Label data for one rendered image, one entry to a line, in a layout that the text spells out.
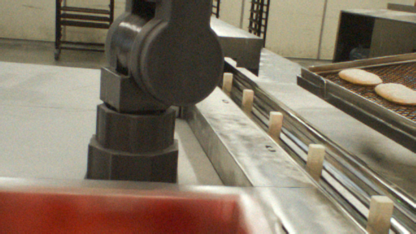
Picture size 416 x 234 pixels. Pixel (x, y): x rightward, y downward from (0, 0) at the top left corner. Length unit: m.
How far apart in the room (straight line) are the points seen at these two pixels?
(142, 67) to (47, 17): 7.19
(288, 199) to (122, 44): 0.20
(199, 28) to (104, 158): 0.14
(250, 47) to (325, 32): 7.11
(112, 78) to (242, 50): 0.61
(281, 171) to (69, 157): 0.25
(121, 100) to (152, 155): 0.06
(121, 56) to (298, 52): 7.62
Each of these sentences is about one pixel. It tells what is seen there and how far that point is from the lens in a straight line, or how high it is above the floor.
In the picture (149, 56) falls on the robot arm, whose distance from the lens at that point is 0.50.
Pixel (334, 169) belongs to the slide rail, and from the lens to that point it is 0.61.
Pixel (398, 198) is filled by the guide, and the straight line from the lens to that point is 0.53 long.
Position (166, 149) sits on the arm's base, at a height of 0.87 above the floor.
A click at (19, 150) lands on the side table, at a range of 0.70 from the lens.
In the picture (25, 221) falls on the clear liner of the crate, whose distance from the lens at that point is 0.30.
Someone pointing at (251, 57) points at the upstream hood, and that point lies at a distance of 1.13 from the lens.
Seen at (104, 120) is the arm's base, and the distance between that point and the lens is 0.54.
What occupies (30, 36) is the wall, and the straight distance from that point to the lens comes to 7.72.
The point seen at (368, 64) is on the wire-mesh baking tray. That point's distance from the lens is 0.98.
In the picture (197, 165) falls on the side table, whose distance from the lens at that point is 0.67.
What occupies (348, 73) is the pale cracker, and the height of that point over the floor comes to 0.90.
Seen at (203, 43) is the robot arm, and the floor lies 0.97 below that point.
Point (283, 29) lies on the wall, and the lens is 8.04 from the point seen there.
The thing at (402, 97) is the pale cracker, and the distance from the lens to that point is 0.75.
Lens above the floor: 1.02
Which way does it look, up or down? 14 degrees down
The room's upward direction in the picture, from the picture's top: 5 degrees clockwise
